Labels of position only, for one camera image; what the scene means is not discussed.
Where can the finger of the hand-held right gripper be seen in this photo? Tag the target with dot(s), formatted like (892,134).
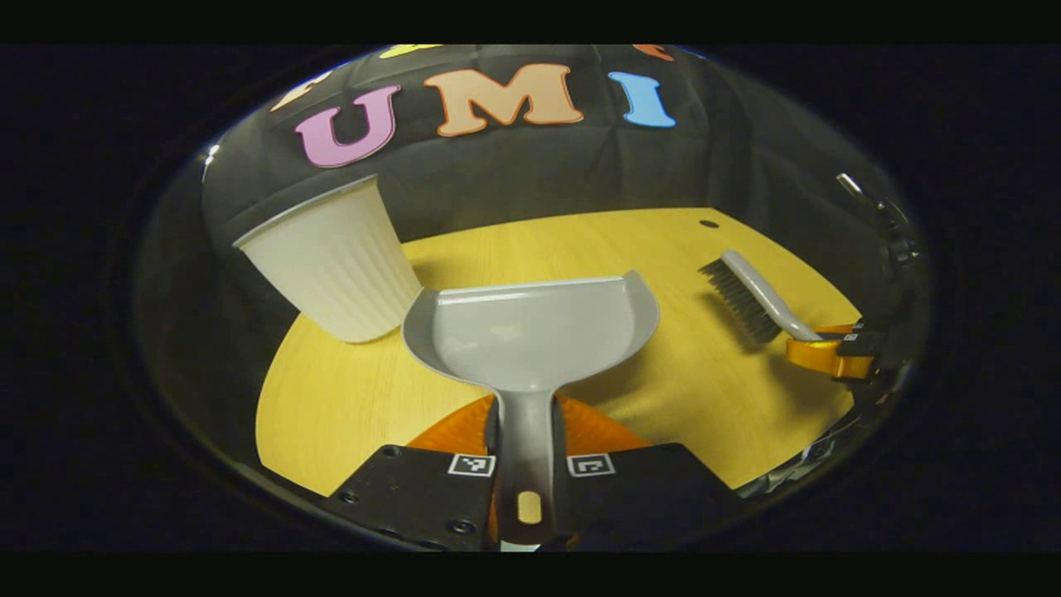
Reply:
(821,356)
(850,328)

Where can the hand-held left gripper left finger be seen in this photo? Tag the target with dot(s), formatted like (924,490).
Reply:
(414,493)

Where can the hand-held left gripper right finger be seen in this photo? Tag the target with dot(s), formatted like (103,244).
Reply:
(646,493)

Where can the small grey broom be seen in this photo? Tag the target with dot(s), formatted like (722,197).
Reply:
(763,294)

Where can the small grey dustpan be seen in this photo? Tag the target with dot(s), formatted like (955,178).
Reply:
(530,332)

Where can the white ribbed garbage bin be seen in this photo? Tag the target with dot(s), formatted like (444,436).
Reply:
(331,265)

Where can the wooden desktop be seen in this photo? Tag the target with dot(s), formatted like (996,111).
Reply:
(663,398)

